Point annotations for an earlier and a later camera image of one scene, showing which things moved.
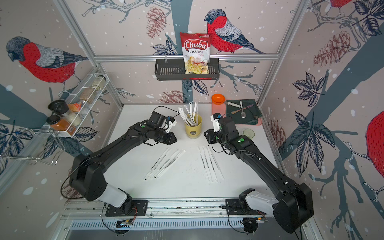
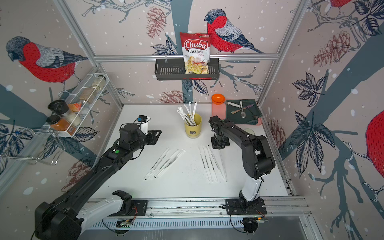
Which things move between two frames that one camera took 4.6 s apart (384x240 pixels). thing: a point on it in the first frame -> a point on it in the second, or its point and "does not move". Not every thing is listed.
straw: x=166 y=164 does not move
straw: x=171 y=163 does not move
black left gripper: x=170 y=140 -> x=151 y=134
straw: x=213 y=164 does not move
